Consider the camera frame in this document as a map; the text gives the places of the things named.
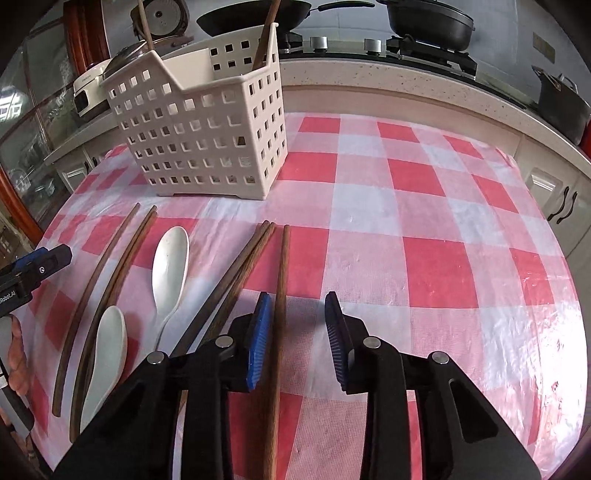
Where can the grey stock pot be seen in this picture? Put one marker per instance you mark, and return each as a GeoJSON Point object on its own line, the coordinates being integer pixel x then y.
{"type": "Point", "coordinates": [563, 106]}

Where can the white kitchen appliance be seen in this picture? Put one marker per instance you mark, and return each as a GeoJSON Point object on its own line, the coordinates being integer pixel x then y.
{"type": "Point", "coordinates": [90, 92]}

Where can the red checkered tablecloth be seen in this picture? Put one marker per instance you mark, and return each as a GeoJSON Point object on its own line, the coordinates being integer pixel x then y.
{"type": "Point", "coordinates": [392, 258]}

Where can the black glass gas stove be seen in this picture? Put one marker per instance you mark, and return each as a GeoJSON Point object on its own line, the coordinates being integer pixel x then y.
{"type": "Point", "coordinates": [341, 50]}

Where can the white ceramic spoon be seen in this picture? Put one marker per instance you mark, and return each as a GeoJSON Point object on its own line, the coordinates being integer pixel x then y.
{"type": "Point", "coordinates": [171, 267]}
{"type": "Point", "coordinates": [108, 341]}

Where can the white plastic utensil basket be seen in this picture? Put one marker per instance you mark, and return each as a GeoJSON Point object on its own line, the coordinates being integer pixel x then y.
{"type": "Point", "coordinates": [207, 138]}

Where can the glass door with red frame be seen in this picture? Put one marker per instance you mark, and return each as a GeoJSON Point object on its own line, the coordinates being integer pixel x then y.
{"type": "Point", "coordinates": [27, 138]}

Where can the silver rice cooker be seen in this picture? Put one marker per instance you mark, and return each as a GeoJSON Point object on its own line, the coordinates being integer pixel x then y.
{"type": "Point", "coordinates": [161, 14]}

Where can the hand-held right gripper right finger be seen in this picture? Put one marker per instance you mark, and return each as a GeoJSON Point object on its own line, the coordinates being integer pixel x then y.
{"type": "Point", "coordinates": [335, 344]}

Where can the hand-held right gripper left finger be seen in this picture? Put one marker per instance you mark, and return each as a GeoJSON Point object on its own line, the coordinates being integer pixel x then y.
{"type": "Point", "coordinates": [257, 344]}

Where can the person's left hand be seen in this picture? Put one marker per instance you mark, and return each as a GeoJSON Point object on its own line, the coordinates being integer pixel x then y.
{"type": "Point", "coordinates": [18, 353]}

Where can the white stone countertop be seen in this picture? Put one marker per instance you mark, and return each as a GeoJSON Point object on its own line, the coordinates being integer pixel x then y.
{"type": "Point", "coordinates": [415, 87]}

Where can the brown wooden chopstick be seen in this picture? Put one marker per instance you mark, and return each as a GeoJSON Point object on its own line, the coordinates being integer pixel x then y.
{"type": "Point", "coordinates": [255, 258]}
{"type": "Point", "coordinates": [240, 258]}
{"type": "Point", "coordinates": [281, 277]}
{"type": "Point", "coordinates": [132, 251]}
{"type": "Point", "coordinates": [92, 295]}
{"type": "Point", "coordinates": [265, 37]}
{"type": "Point", "coordinates": [145, 27]}

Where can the black wok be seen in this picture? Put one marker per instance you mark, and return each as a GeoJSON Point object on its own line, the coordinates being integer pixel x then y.
{"type": "Point", "coordinates": [244, 18]}

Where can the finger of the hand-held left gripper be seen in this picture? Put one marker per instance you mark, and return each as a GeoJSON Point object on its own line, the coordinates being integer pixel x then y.
{"type": "Point", "coordinates": [48, 259]}

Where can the black lidded cooking pot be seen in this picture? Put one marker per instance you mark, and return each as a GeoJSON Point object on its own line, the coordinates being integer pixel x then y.
{"type": "Point", "coordinates": [429, 23]}

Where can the white lower cabinet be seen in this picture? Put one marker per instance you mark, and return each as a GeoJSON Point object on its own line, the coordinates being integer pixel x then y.
{"type": "Point", "coordinates": [554, 175]}
{"type": "Point", "coordinates": [74, 177]}

